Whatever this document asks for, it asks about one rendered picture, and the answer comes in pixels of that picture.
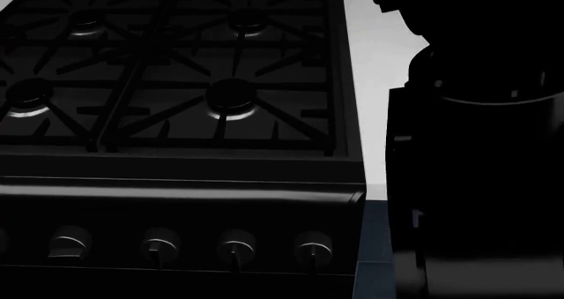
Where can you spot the round black gas burner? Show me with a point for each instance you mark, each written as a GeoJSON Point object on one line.
{"type": "Point", "coordinates": [231, 97]}
{"type": "Point", "coordinates": [27, 95]}
{"type": "Point", "coordinates": [86, 21]}
{"type": "Point", "coordinates": [249, 20]}

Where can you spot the black gas stove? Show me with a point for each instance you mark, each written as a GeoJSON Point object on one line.
{"type": "Point", "coordinates": [185, 193]}

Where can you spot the black stove control knob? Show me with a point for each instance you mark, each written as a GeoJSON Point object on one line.
{"type": "Point", "coordinates": [236, 246]}
{"type": "Point", "coordinates": [69, 242]}
{"type": "Point", "coordinates": [160, 244]}
{"type": "Point", "coordinates": [313, 247]}

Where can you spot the black cast iron grate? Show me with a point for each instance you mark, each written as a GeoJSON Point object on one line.
{"type": "Point", "coordinates": [57, 69]}
{"type": "Point", "coordinates": [185, 61]}

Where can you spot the blue cabinet front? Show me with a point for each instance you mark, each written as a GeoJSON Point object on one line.
{"type": "Point", "coordinates": [374, 239]}

